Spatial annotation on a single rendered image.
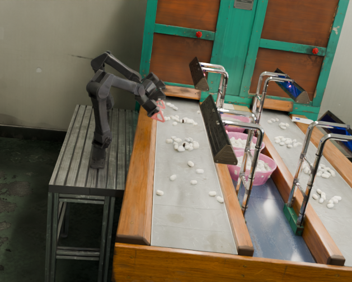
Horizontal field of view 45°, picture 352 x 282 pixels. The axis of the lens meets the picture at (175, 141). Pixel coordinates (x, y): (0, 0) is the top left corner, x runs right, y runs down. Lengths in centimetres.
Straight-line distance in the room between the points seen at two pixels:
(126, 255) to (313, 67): 221
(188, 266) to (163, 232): 15
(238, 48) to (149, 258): 197
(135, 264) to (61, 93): 271
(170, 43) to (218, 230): 175
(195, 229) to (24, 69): 274
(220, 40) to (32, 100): 185
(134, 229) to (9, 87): 278
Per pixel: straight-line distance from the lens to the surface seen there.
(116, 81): 210
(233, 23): 310
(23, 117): 415
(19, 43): 399
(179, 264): 151
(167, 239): 153
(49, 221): 206
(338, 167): 247
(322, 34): 327
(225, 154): 141
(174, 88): 309
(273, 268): 157
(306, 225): 184
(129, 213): 160
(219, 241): 158
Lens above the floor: 159
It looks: 21 degrees down
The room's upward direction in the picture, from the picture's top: 9 degrees clockwise
